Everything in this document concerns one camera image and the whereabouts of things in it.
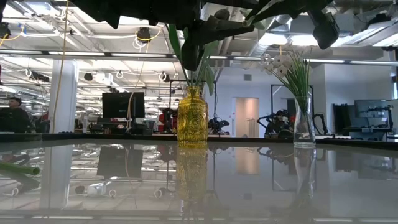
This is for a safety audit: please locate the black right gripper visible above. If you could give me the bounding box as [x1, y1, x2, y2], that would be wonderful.
[200, 0, 340, 50]

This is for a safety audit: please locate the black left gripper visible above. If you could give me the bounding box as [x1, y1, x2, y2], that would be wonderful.
[70, 0, 201, 72]

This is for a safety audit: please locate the white blossom grass sprig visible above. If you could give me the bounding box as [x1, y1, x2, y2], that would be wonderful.
[256, 52, 304, 105]
[279, 43, 315, 125]

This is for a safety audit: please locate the yellow glass vase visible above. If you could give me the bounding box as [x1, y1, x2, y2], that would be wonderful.
[176, 85, 209, 149]

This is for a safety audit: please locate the clear glass vase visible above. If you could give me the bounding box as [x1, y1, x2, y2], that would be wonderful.
[293, 95, 317, 149]

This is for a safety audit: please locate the black ceiling dome fixture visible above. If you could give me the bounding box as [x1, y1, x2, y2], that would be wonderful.
[136, 27, 152, 43]

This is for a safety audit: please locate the pale door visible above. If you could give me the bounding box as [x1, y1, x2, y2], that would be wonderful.
[234, 97, 260, 138]

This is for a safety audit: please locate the black computer monitor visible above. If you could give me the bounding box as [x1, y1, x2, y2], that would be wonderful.
[101, 91, 146, 119]

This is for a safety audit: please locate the white pillar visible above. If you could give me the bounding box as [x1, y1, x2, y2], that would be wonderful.
[49, 60, 79, 134]

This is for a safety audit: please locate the person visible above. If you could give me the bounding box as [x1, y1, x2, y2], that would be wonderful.
[0, 96, 32, 134]

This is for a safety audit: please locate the white artificial tulip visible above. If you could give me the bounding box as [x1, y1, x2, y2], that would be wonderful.
[0, 161, 42, 176]

